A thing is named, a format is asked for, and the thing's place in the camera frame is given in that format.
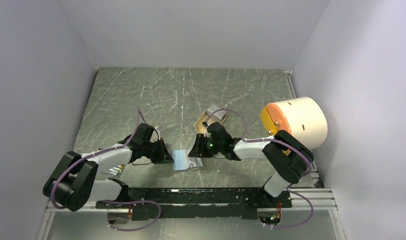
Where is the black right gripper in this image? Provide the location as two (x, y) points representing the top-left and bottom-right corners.
(188, 133), (223, 158)

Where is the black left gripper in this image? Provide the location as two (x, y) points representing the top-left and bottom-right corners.
(143, 137), (174, 164)

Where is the grey card holder wallet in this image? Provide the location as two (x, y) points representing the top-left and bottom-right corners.
(172, 149), (205, 172)

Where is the stack of credit cards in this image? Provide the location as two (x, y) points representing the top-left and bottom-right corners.
(206, 103), (227, 123)

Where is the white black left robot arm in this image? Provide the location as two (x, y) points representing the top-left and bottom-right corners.
(42, 123), (174, 212)

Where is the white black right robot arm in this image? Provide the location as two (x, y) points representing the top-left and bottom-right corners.
(188, 122), (315, 207)

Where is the beige oval tray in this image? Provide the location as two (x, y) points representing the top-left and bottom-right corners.
(195, 110), (226, 134)

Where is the pack of coloured markers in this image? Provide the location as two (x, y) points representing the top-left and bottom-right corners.
(103, 165), (125, 177)

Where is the cream cylinder orange lid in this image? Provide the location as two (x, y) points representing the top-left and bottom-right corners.
(260, 97), (328, 150)

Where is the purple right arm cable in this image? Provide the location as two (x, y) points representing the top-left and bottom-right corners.
(202, 108), (314, 230)

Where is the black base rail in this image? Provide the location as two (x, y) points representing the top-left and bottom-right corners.
(95, 187), (292, 221)

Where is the aluminium frame rail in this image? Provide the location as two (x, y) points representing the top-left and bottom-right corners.
(37, 187), (344, 240)

